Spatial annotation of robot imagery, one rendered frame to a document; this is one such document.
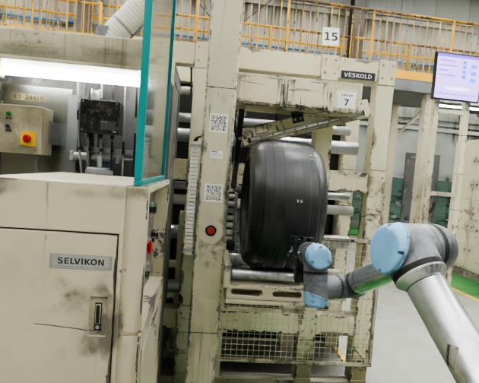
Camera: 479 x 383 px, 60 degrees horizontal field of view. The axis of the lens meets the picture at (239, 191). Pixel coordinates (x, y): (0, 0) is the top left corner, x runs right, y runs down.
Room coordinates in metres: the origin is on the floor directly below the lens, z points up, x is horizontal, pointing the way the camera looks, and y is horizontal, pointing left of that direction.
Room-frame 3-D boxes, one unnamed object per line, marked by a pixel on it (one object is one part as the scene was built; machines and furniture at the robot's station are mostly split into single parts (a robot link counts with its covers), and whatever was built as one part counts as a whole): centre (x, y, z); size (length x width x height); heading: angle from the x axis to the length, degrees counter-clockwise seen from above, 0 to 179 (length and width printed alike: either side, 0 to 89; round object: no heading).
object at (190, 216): (1.75, 0.20, 1.19); 0.05 x 0.04 x 0.48; 5
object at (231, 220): (2.18, 0.11, 1.05); 0.20 x 0.15 x 0.30; 95
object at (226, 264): (1.81, 0.04, 0.90); 0.40 x 0.03 x 0.10; 5
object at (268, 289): (1.68, -0.15, 0.84); 0.36 x 0.09 x 0.06; 95
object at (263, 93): (2.13, -0.24, 1.71); 0.61 x 0.25 x 0.15; 95
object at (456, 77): (5.01, -2.48, 2.60); 0.60 x 0.05 x 0.55; 98
